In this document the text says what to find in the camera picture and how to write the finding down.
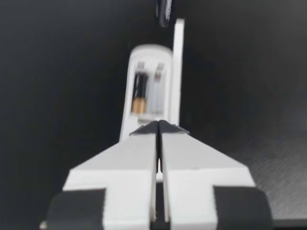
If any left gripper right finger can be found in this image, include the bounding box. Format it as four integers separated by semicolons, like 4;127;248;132
159;119;275;230

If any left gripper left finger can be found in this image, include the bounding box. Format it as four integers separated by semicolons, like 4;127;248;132
45;120;161;230

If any black and gold battery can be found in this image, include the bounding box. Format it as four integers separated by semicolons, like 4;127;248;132
130;72;150;114
155;0;172;28

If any white remote control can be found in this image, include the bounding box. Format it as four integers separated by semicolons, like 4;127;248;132
119;44;181;145

